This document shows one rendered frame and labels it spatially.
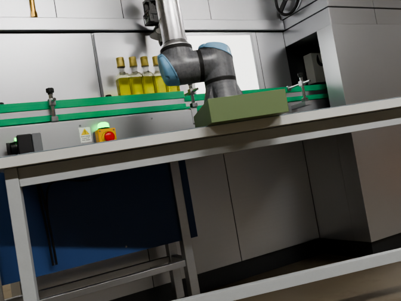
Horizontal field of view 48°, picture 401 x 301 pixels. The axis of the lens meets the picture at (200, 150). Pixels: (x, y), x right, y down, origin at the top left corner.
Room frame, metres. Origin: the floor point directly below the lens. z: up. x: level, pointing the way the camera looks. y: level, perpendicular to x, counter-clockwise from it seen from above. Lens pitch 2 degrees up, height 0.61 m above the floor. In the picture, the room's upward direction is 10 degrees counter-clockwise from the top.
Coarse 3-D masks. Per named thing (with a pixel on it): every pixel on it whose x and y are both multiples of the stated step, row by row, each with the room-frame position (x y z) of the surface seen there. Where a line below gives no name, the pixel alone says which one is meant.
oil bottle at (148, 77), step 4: (144, 72) 2.00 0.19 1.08; (148, 72) 2.01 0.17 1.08; (144, 76) 1.99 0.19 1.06; (148, 76) 2.00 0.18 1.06; (152, 76) 2.01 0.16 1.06; (144, 80) 1.99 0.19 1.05; (148, 80) 2.00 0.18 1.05; (152, 80) 2.01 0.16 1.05; (144, 84) 2.00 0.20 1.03; (148, 84) 2.00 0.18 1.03; (152, 84) 2.01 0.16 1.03; (148, 88) 2.00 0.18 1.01; (152, 88) 2.01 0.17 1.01; (148, 92) 2.00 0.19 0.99; (152, 92) 2.01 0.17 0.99; (156, 92) 2.02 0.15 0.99
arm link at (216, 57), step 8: (200, 48) 1.58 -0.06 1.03; (208, 48) 1.55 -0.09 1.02; (216, 48) 1.55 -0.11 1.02; (224, 48) 1.56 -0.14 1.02; (200, 56) 1.54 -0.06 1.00; (208, 56) 1.54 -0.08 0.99; (216, 56) 1.54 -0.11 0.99; (224, 56) 1.55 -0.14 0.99; (232, 56) 1.59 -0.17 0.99; (200, 64) 1.53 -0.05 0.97; (208, 64) 1.54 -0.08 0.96; (216, 64) 1.54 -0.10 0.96; (224, 64) 1.55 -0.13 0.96; (232, 64) 1.57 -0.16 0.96; (200, 72) 1.54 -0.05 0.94; (208, 72) 1.55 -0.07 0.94; (216, 72) 1.54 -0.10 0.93; (224, 72) 1.54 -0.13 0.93; (232, 72) 1.56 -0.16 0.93; (200, 80) 1.57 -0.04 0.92
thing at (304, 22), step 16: (304, 0) 2.43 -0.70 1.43; (320, 0) 2.33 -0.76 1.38; (336, 0) 2.33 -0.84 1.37; (352, 0) 2.39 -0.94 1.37; (368, 0) 2.45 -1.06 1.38; (384, 0) 2.51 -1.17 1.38; (400, 0) 2.58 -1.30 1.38; (288, 16) 2.57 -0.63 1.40; (304, 16) 2.45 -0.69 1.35; (320, 16) 2.35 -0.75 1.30; (336, 16) 2.32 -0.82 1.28; (352, 16) 2.38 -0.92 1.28; (368, 16) 2.44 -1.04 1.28; (384, 16) 2.50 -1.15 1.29; (400, 16) 2.56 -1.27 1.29; (288, 32) 2.58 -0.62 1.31; (304, 32) 2.47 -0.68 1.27
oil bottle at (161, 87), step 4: (156, 72) 2.03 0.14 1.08; (156, 76) 2.02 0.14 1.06; (160, 76) 2.03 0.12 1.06; (156, 80) 2.02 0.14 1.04; (160, 80) 2.03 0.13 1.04; (156, 84) 2.03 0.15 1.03; (160, 84) 2.03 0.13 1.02; (164, 84) 2.04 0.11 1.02; (156, 88) 2.03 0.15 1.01; (160, 88) 2.02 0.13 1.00; (164, 88) 2.03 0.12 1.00; (168, 88) 2.05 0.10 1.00; (160, 92) 2.02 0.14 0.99; (164, 92) 2.03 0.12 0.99
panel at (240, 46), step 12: (192, 36) 2.30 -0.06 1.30; (204, 36) 2.34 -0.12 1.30; (216, 36) 2.37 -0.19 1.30; (228, 36) 2.41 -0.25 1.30; (240, 36) 2.45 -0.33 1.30; (240, 48) 2.44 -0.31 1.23; (240, 60) 2.43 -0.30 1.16; (252, 60) 2.47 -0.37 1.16; (240, 72) 2.43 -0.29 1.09; (252, 72) 2.46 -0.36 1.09; (204, 84) 2.31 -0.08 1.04; (240, 84) 2.42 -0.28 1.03; (252, 84) 2.46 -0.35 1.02
